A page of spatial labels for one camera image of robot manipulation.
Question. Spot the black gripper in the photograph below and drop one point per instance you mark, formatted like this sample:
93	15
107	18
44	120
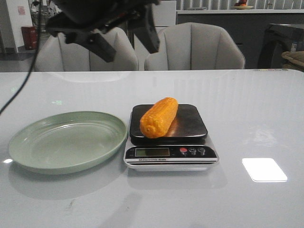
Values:
87	15

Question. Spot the yellow corn cob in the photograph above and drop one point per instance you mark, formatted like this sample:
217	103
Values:
156	122

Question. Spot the white cabinet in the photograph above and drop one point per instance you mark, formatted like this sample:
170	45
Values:
164	15

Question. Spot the left grey upholstered chair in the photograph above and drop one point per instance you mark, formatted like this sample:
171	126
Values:
57	56

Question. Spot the grey upholstered chair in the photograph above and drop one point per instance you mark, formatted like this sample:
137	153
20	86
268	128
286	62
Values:
57	56
195	46

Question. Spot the right grey upholstered chair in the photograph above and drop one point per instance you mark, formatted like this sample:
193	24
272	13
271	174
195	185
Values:
195	46

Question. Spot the red trash bin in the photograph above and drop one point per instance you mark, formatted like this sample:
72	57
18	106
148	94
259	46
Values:
29	37

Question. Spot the light green plate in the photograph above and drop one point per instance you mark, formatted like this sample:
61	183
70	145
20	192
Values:
68	143

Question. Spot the fruit bowl on counter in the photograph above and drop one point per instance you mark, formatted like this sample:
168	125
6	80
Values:
241	5

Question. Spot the silver black kitchen scale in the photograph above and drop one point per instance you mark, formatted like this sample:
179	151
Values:
186	147

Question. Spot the dark grey appliance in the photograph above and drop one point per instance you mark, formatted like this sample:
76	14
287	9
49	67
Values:
280	38

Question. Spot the tan cushion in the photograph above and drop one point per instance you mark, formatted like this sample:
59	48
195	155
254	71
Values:
293	60

